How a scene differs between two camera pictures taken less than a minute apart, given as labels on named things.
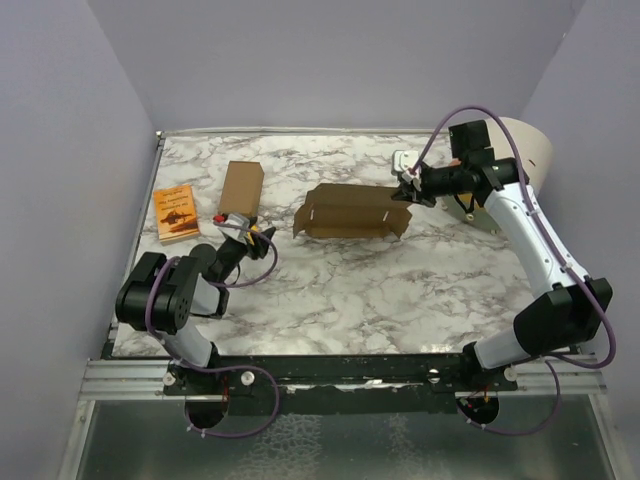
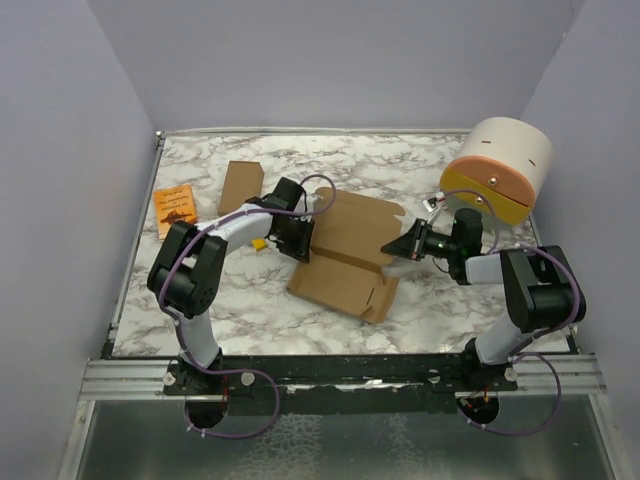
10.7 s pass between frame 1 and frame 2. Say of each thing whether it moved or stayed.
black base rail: stayed
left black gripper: moved
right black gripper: moved
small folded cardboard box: stayed
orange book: stayed
